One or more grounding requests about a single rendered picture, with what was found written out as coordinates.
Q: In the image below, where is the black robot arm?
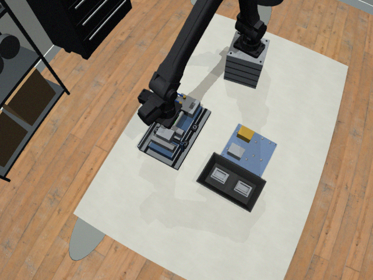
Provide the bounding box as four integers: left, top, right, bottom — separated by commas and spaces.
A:
138, 0, 267, 126

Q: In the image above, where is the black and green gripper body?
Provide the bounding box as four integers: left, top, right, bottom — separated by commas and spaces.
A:
155, 101, 182, 129

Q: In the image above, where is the yellow brass block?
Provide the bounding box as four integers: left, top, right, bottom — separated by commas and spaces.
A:
237, 125, 255, 143

